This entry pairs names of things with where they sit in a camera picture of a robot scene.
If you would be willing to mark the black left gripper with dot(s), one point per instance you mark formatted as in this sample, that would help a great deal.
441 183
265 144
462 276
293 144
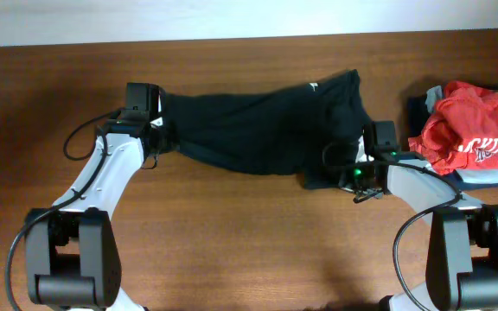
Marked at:
162 149

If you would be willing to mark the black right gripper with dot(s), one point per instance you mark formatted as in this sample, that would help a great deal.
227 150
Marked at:
345 183

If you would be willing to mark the black Nike t-shirt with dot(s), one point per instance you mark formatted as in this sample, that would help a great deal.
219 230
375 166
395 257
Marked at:
305 129

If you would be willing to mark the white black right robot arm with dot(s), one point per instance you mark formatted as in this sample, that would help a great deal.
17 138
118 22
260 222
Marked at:
461 270

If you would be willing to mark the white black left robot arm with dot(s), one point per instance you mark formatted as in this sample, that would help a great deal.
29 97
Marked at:
71 255

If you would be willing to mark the navy folded garment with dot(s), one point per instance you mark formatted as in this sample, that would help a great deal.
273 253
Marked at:
417 116

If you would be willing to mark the red printed t-shirt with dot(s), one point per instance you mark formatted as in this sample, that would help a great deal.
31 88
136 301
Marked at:
462 131

